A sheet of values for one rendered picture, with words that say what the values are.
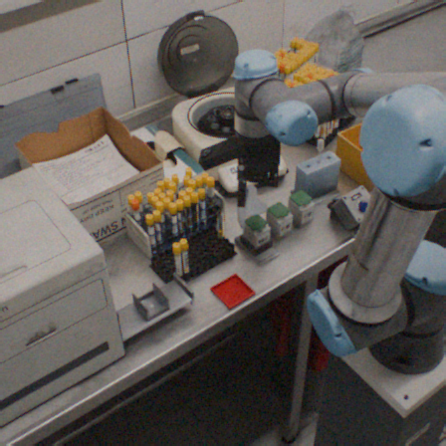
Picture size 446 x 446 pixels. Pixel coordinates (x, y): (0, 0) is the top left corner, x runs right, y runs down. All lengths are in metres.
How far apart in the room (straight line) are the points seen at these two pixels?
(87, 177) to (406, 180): 0.99
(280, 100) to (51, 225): 0.43
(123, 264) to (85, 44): 0.55
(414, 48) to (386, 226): 1.44
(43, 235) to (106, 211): 0.36
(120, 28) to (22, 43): 0.25
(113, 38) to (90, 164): 0.32
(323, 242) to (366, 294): 0.51
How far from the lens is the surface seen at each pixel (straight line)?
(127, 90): 1.77
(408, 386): 1.25
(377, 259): 0.92
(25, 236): 1.12
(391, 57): 2.19
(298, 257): 1.45
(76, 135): 1.66
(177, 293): 1.33
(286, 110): 1.07
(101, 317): 1.17
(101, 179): 1.57
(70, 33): 1.62
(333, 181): 1.58
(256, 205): 1.30
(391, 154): 0.75
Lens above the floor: 1.93
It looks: 43 degrees down
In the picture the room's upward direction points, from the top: 1 degrees counter-clockwise
